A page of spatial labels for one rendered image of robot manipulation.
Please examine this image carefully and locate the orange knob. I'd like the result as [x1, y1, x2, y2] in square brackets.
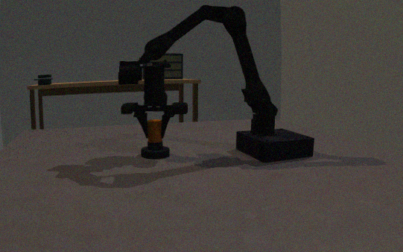
[147, 119, 162, 143]

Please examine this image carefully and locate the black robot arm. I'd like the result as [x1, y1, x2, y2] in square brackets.
[118, 5, 278, 136]

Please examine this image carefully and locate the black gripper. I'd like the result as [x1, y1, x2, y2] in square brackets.
[121, 84, 188, 139]

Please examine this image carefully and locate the black round pedestal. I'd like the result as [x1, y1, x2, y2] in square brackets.
[141, 141, 169, 159]

